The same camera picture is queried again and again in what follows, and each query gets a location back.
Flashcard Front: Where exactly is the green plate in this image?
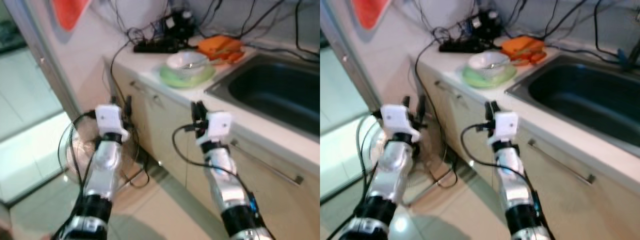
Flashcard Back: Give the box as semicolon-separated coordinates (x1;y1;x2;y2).
159;64;217;90
461;65;519;90

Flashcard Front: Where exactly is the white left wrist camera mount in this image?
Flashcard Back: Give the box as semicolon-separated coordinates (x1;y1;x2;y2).
379;104;422;144
94;104;131;143

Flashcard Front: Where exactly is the grey door frame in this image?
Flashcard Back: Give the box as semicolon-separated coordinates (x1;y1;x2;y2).
4;0;83;121
320;0;382;115

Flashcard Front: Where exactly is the orange bowl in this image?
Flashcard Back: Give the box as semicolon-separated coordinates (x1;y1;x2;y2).
500;36;546;57
196;35;244;57

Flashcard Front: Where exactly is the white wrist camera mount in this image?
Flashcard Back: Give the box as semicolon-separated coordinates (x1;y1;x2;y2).
487;112;520;147
379;104;422;144
94;104;131;143
195;111;234;147

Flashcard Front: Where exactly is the floor fan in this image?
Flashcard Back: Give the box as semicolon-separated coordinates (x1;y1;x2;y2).
367;116;448;203
59;120;148;190

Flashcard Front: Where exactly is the black power strip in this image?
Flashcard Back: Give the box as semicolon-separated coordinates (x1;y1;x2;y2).
438;40;484;55
132;40;182;55

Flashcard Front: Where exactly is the steel sink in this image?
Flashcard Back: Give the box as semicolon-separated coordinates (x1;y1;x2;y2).
204;52;321;143
505;54;640;159

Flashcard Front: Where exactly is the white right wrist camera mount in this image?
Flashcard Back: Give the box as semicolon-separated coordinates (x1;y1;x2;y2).
487;112;520;147
195;111;234;147

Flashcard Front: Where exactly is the thick black power cord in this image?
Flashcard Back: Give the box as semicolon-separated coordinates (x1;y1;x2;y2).
414;40;458;190
109;40;151;189

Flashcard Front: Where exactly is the red wall sticker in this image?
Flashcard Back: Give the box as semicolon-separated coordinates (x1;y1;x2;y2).
350;0;394;31
50;0;94;32

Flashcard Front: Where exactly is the black power adapter box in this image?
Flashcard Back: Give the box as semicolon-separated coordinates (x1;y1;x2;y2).
466;10;502;40
161;10;197;40

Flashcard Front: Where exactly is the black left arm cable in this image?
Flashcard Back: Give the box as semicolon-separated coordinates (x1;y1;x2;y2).
355;115;383;240
56;112;97;240

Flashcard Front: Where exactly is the thin black cable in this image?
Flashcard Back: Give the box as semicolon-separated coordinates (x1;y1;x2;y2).
593;0;626;60
292;0;321;57

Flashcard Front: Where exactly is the orange plate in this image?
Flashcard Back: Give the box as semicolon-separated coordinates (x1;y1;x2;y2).
510;50;549;66
207;49;247;65

